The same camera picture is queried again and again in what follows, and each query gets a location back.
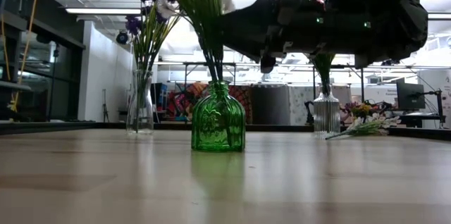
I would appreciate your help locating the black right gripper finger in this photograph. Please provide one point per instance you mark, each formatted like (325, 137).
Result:
(250, 26)
(262, 59)

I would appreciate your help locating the white artificial flower bunch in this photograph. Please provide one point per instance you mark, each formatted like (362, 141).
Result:
(165, 7)
(229, 4)
(377, 125)

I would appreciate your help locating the green glass vase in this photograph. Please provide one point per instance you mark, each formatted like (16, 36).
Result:
(218, 125)

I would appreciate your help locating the clear ribbed glass vase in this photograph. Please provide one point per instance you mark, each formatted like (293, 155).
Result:
(327, 115)

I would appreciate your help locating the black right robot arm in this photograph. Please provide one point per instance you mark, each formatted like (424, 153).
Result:
(398, 30)

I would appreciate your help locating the colourful background flowers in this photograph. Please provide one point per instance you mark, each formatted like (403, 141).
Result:
(363, 108)

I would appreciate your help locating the ceiling light strip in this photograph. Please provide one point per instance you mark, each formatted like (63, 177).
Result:
(102, 11)
(440, 16)

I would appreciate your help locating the grey hanging cloth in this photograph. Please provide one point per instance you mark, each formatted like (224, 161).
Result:
(269, 104)

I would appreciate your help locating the white patterned cloth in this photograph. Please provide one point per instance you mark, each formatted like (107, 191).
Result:
(299, 104)

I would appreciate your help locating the black ceiling spotlight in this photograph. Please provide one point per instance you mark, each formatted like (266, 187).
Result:
(122, 38)

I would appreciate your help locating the colourful patterned tapestry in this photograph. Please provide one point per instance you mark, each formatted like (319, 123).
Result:
(179, 104)

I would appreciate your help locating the dark glass partition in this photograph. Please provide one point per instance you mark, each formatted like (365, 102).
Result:
(63, 76)

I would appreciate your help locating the blue background box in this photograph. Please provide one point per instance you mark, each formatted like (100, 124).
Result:
(162, 97)

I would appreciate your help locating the black background monitor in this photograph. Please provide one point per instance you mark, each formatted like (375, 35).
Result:
(410, 96)

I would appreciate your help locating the small background tripod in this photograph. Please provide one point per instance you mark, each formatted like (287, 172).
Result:
(104, 107)

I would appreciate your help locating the clear smooth glass carafe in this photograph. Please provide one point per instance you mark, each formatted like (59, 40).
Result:
(140, 111)

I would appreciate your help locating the black background desk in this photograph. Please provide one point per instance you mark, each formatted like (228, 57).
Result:
(423, 118)

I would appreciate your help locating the black background frame stand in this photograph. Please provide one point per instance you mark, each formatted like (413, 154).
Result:
(361, 83)
(186, 74)

